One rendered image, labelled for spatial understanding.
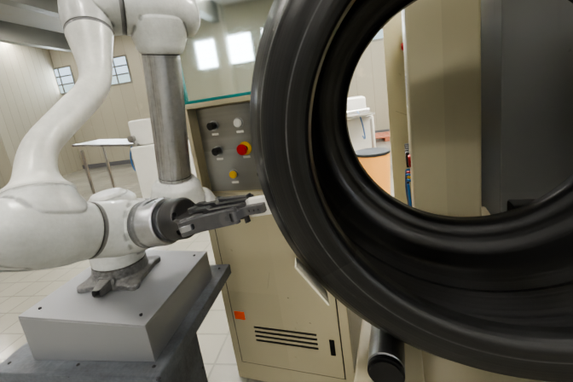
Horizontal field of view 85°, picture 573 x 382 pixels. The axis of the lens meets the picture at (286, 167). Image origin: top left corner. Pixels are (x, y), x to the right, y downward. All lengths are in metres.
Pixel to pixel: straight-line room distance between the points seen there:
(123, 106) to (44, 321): 9.18
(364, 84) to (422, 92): 7.44
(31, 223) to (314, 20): 0.45
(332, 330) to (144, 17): 1.23
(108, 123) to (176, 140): 9.48
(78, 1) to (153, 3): 0.16
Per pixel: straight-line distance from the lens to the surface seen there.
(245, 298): 1.45
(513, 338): 0.42
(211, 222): 0.51
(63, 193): 0.59
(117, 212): 0.64
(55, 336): 1.10
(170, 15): 0.93
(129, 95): 9.94
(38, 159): 0.63
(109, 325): 0.97
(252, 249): 1.30
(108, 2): 0.92
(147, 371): 0.96
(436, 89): 0.69
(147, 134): 4.63
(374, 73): 8.15
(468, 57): 0.70
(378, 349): 0.47
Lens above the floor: 1.24
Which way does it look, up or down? 13 degrees down
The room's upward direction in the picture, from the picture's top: 8 degrees counter-clockwise
